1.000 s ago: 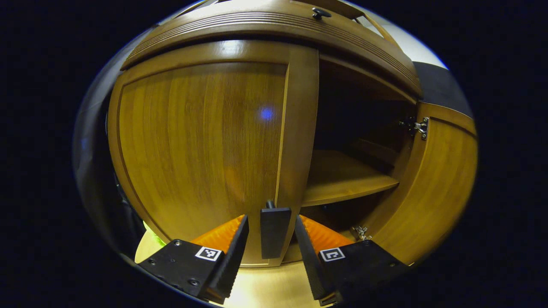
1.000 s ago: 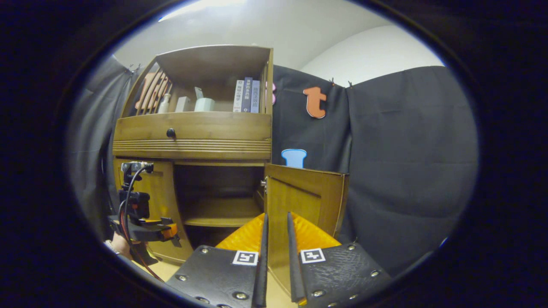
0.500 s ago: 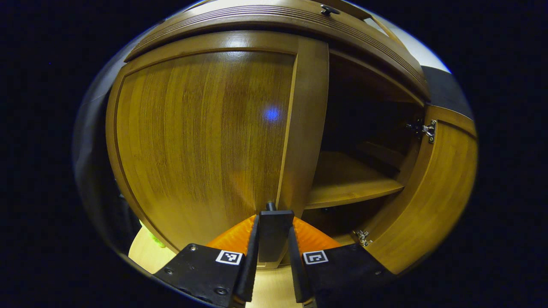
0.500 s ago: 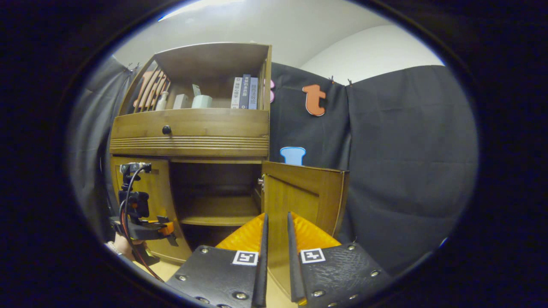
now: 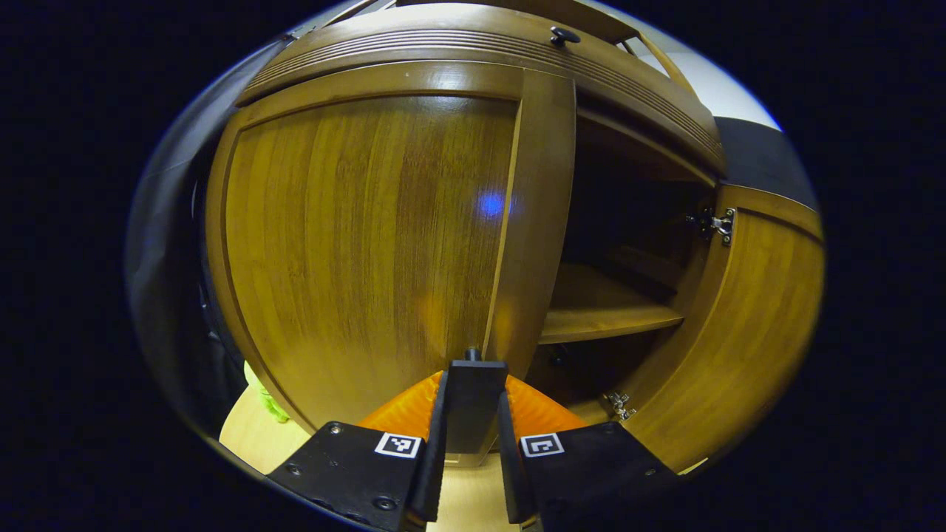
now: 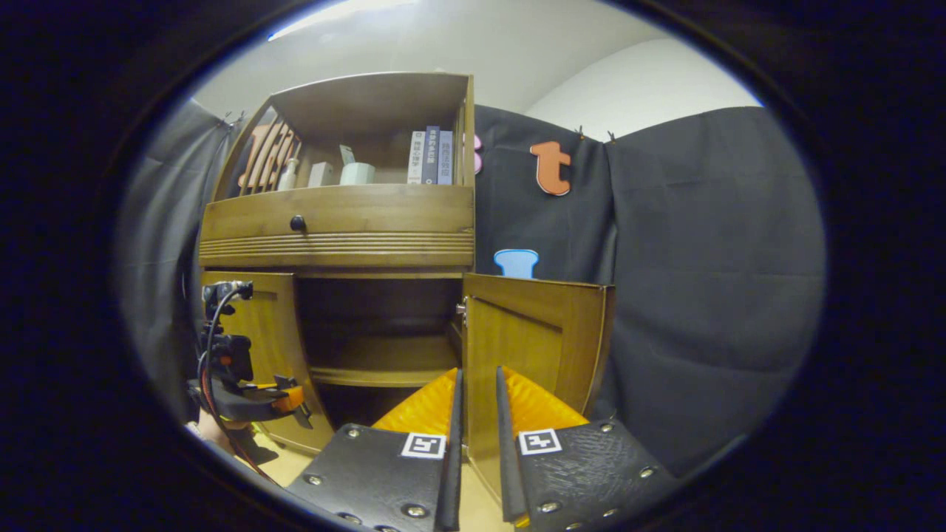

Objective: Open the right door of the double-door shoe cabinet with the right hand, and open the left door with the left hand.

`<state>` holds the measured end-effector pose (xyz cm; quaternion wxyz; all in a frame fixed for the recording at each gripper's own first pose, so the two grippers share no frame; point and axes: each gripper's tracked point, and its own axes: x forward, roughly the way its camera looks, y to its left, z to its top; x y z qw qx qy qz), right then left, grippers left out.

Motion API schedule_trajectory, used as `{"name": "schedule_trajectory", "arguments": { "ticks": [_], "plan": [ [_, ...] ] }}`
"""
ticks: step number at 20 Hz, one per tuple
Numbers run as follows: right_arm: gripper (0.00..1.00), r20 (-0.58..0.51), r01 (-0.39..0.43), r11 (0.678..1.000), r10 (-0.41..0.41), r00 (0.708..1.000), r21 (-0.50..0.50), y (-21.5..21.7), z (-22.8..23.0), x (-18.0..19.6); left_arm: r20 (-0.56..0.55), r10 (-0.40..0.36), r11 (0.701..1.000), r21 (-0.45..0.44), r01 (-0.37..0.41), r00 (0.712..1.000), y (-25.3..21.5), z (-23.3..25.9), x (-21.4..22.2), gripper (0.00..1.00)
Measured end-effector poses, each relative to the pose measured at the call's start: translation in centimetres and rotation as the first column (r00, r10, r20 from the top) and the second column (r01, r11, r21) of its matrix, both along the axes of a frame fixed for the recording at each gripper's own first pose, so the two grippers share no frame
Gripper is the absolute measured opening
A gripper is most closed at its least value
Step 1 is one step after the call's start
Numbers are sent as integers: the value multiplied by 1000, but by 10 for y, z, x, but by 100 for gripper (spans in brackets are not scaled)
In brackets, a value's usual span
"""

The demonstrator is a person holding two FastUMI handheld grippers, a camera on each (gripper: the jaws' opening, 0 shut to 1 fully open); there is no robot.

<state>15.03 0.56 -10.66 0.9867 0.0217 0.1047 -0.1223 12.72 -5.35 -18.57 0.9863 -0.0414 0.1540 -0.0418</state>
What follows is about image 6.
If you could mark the wooden double-door shoe cabinet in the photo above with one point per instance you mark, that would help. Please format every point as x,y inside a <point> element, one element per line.
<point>369,214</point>

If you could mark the dark blue book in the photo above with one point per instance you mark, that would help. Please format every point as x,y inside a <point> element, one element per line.
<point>431,157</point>

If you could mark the wooden inner shelf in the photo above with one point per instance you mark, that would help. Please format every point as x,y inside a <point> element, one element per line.
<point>384,366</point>

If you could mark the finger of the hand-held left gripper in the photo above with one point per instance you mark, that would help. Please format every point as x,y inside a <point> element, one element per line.
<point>284,399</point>

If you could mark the light blue book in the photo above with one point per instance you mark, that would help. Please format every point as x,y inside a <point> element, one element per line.
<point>445,159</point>

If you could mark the white cup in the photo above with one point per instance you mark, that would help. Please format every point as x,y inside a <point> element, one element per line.
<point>358,174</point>

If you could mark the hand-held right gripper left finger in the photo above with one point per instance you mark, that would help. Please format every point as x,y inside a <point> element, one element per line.
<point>369,473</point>

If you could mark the wooden cabinet drawer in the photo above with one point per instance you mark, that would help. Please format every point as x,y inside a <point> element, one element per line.
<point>369,222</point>

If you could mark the small white box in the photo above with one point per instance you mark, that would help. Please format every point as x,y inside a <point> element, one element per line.
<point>321,175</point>

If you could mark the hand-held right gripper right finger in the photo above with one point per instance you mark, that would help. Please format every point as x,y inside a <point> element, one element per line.
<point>584,469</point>

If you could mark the round black drawer knob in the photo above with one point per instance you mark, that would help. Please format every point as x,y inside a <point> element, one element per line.
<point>298,222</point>

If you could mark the wooden shoe cabinet door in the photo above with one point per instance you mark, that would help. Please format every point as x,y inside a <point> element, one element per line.
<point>277,332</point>
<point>532,332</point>

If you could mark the black backdrop cloth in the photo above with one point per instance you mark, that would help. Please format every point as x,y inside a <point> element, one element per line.
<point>702,258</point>

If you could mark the white book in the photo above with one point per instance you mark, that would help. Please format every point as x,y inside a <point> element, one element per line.
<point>416,159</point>

